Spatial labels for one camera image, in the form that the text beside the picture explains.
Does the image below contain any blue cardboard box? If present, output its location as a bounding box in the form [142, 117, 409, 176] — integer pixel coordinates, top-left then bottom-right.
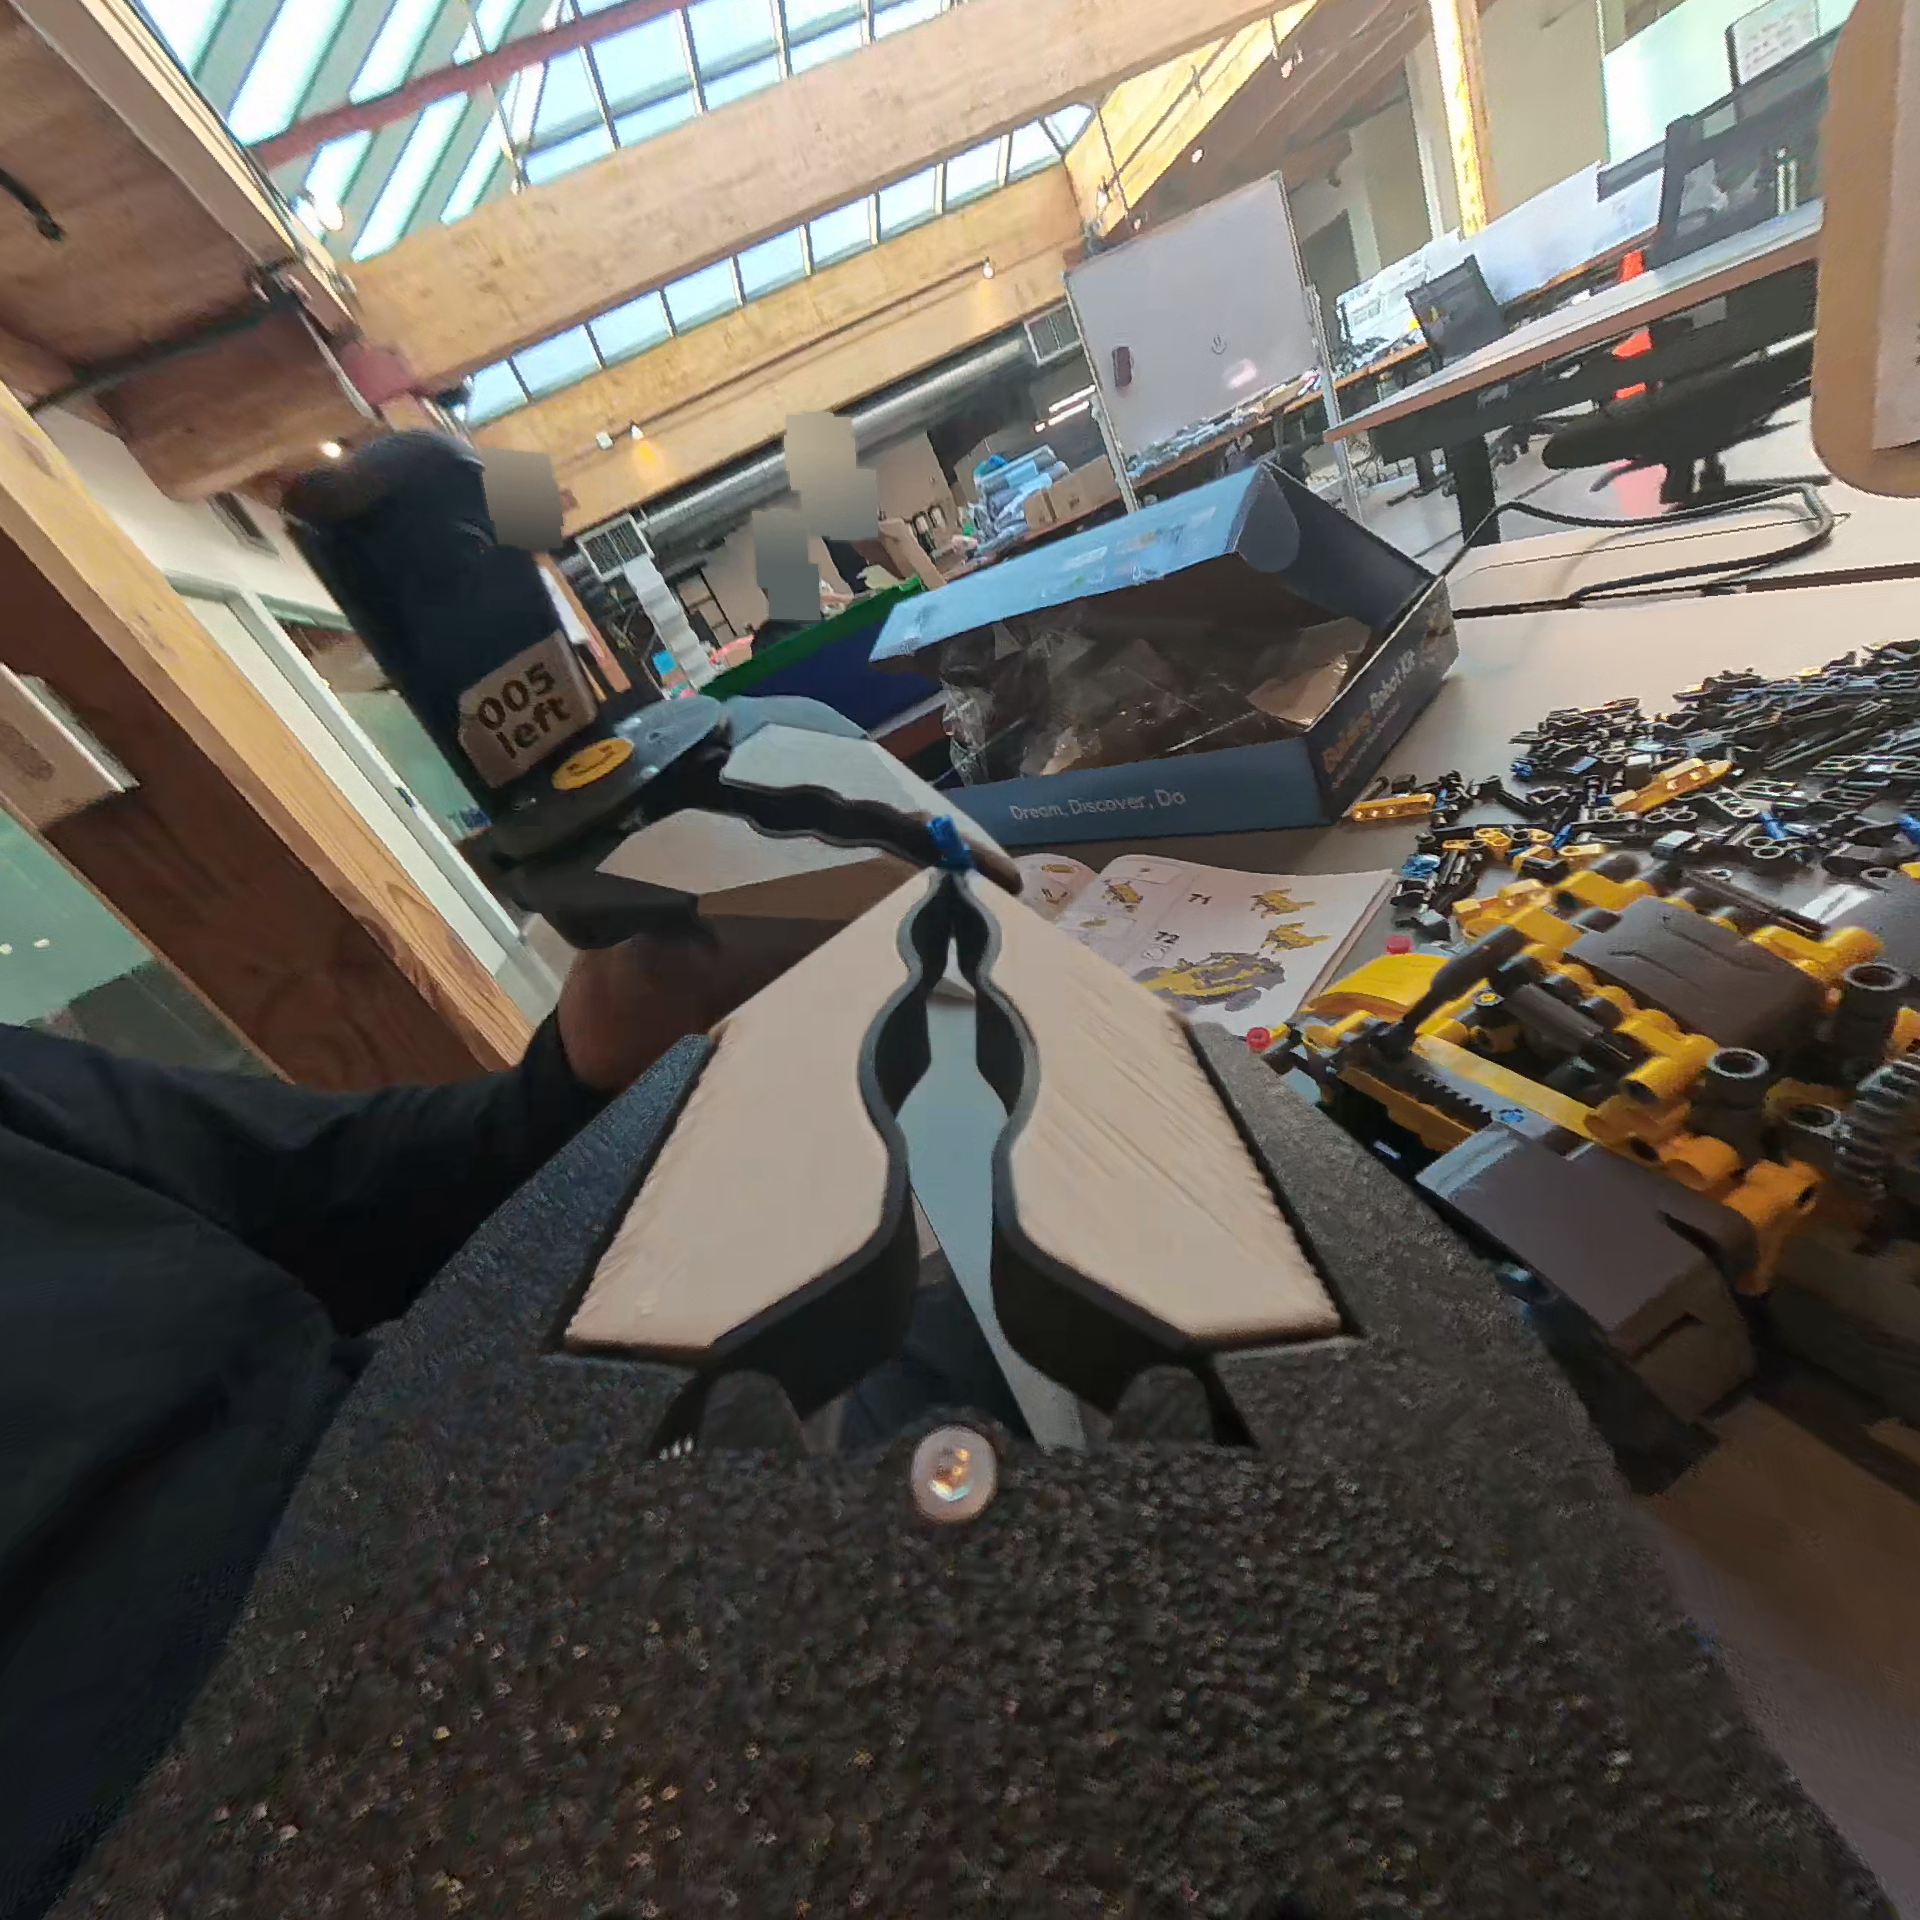
[868, 462, 1458, 830]

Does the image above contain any pile of loose building bricks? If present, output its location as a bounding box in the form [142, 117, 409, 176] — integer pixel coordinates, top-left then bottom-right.
[1342, 637, 1920, 930]

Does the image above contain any crumpled clear plastic bag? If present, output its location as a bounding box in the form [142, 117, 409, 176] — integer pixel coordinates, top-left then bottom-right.
[938, 590, 1388, 780]

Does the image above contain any person's left forearm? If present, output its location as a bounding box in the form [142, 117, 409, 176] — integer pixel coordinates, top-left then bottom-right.
[0, 1015, 625, 1337]

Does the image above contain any whiteboard on stand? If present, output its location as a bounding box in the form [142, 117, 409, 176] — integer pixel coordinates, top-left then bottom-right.
[1060, 171, 1348, 502]

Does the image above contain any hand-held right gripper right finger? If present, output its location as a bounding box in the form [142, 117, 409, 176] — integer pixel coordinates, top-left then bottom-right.
[954, 878, 1344, 1370]

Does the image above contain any instruction booklet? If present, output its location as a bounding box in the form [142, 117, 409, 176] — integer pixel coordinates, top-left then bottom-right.
[1011, 854, 1399, 1043]

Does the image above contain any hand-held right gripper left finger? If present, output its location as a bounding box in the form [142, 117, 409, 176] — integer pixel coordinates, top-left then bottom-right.
[561, 869, 956, 1372]

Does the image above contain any yellow toy vehicle model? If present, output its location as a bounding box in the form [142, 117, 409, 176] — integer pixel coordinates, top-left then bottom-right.
[1268, 884, 1920, 1496]

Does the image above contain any person's black clothing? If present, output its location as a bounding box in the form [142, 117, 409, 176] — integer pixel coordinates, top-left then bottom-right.
[0, 1274, 362, 1920]

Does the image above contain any grey desk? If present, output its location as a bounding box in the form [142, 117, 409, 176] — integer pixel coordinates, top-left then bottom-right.
[885, 509, 1920, 1877]

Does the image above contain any beige board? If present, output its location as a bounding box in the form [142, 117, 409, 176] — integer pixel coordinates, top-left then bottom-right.
[1810, 0, 1920, 497]

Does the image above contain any person's left hand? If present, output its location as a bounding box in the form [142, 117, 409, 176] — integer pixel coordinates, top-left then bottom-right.
[557, 901, 751, 1094]

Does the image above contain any blue storage crate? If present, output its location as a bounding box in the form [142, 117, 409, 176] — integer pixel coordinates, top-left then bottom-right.
[839, 652, 949, 725]

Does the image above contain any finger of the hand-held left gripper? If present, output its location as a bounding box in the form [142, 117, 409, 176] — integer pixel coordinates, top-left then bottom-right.
[596, 811, 939, 963]
[717, 725, 1025, 895]

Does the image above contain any green storage crate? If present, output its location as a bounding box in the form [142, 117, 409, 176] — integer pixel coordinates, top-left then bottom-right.
[702, 600, 918, 699]

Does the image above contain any thick black cable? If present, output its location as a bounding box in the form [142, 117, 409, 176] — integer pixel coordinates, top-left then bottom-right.
[1447, 480, 1852, 621]

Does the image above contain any stack of white containers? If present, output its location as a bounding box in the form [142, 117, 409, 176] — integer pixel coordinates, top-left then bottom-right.
[620, 553, 688, 699]

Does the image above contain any long office table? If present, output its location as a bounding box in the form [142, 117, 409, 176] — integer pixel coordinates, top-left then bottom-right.
[1322, 203, 1826, 502]

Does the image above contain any metal ventilation duct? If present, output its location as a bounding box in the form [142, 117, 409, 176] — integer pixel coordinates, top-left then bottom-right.
[646, 332, 1083, 548]

